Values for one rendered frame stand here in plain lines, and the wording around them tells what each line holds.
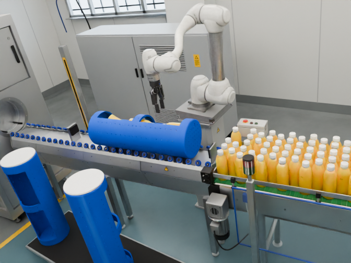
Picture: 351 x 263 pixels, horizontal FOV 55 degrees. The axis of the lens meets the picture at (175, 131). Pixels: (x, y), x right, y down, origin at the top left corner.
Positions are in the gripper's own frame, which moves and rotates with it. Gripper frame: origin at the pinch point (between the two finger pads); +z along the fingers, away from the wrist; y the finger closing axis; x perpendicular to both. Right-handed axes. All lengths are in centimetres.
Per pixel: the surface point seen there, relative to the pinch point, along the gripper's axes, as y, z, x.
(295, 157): 11, 21, 94
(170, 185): 8, 64, 0
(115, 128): 11.5, 15.3, -36.4
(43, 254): 68, 119, -107
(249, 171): 39, 15, 76
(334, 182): 16, 31, 116
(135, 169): 13, 50, -25
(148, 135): 12.6, 17.1, -6.2
